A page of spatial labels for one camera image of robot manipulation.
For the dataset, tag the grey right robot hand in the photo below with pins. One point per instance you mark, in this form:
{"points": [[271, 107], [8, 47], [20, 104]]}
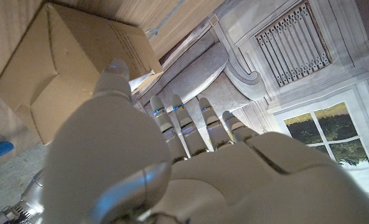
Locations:
{"points": [[19, 211]]}

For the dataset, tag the printed living room backdrop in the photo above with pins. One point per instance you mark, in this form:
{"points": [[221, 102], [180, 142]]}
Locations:
{"points": [[296, 77]]}

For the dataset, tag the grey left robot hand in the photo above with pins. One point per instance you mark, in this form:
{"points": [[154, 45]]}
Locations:
{"points": [[203, 186]]}

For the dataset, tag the brown cardboard box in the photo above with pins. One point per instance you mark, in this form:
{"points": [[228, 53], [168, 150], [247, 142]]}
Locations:
{"points": [[63, 62]]}

